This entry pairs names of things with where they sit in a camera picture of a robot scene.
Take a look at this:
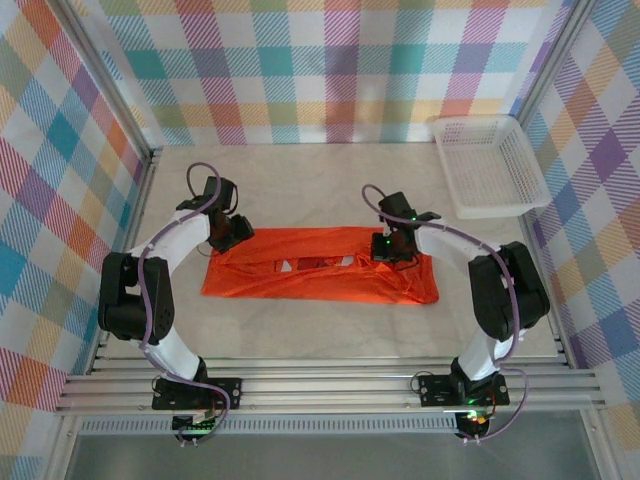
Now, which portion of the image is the orange t-shirt with print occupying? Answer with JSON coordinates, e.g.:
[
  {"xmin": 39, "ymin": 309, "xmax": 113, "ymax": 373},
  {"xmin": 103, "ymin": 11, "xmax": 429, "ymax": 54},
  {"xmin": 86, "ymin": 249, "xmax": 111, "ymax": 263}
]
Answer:
[{"xmin": 201, "ymin": 225, "xmax": 440, "ymax": 305}]

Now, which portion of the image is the white perforated plastic basket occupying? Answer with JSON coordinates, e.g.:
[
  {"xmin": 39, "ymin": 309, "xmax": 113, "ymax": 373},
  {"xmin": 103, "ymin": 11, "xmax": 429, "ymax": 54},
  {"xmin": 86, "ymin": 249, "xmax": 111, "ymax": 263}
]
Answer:
[{"xmin": 432, "ymin": 114, "xmax": 552, "ymax": 220}]

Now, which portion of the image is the grey metal sheet panel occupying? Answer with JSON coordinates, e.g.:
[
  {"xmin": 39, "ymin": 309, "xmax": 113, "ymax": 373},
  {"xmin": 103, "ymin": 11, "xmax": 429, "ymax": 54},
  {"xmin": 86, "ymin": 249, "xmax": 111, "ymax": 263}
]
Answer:
[{"xmin": 62, "ymin": 432, "xmax": 604, "ymax": 480}]

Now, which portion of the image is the aluminium frame side rail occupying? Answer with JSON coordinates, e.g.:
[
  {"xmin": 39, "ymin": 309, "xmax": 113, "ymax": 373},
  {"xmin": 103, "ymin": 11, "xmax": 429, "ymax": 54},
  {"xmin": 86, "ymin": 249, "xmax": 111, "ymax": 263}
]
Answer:
[
  {"xmin": 84, "ymin": 149, "xmax": 161, "ymax": 376},
  {"xmin": 519, "ymin": 214, "xmax": 574, "ymax": 369}
]

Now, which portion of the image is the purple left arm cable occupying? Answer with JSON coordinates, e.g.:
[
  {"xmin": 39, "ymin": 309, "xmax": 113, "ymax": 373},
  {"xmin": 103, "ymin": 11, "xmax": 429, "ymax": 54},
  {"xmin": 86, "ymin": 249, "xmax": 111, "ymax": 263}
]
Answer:
[{"xmin": 138, "ymin": 162, "xmax": 232, "ymax": 444}]

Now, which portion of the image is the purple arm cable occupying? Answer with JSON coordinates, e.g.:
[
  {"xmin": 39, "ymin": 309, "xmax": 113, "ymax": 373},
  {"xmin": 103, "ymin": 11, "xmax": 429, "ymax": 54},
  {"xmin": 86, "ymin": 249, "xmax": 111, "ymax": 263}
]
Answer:
[
  {"xmin": 362, "ymin": 183, "xmax": 530, "ymax": 442},
  {"xmin": 138, "ymin": 162, "xmax": 232, "ymax": 444}
]

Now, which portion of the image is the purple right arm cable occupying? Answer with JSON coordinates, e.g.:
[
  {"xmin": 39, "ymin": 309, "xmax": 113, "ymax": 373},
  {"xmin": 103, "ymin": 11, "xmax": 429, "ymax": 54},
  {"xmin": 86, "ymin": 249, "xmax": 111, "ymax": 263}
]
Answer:
[{"xmin": 362, "ymin": 183, "xmax": 530, "ymax": 442}]

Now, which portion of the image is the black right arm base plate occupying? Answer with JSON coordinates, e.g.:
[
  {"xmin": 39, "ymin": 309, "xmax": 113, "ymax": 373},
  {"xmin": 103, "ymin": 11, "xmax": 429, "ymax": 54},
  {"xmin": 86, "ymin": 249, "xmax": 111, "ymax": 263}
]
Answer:
[{"xmin": 416, "ymin": 370, "xmax": 512, "ymax": 407}]

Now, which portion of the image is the aluminium frame cross rail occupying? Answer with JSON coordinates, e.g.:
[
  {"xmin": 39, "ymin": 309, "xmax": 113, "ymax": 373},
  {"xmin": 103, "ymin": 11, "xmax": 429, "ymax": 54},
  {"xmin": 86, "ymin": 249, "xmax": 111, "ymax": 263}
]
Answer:
[{"xmin": 54, "ymin": 355, "xmax": 609, "ymax": 415}]

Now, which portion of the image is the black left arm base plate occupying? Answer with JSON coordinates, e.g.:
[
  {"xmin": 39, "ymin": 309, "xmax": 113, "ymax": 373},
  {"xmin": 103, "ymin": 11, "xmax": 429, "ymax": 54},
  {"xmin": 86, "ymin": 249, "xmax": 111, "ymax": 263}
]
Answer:
[{"xmin": 151, "ymin": 375, "xmax": 245, "ymax": 412}]

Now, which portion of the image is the slotted grey cable duct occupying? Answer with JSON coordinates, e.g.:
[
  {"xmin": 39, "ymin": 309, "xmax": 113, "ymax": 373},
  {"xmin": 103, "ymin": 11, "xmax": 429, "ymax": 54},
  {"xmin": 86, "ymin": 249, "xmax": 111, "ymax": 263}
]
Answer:
[{"xmin": 78, "ymin": 417, "xmax": 460, "ymax": 436}]

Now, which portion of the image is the aluminium frame corner post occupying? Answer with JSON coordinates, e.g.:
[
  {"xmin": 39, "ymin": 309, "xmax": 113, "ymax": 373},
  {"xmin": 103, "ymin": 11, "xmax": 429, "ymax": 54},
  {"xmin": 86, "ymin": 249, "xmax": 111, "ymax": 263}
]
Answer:
[
  {"xmin": 509, "ymin": 0, "xmax": 594, "ymax": 131},
  {"xmin": 47, "ymin": 0, "xmax": 161, "ymax": 166}
]

